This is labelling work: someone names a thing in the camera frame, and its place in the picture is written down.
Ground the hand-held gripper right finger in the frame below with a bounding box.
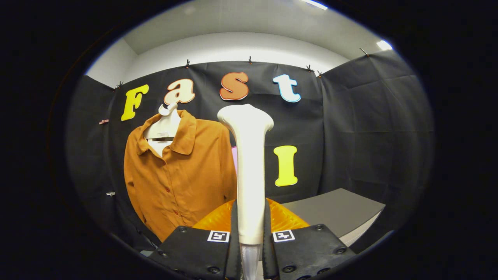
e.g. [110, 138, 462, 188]
[261, 198, 357, 280]

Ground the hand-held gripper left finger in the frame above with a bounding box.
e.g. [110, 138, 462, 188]
[148, 199, 242, 280]

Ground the orange button-up shirt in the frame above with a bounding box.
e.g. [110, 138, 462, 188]
[124, 110, 238, 242]

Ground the white garment steamer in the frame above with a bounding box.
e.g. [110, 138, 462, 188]
[217, 104, 274, 246]

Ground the grey top white cabinet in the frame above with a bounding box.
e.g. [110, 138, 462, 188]
[282, 188, 386, 247]

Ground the white mannequin torso stand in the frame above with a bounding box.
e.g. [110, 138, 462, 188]
[143, 103, 182, 158]

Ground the black backdrop cloth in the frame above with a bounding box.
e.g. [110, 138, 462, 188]
[66, 50, 434, 253]

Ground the long ceiling light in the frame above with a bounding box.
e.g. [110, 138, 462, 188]
[302, 0, 328, 11]

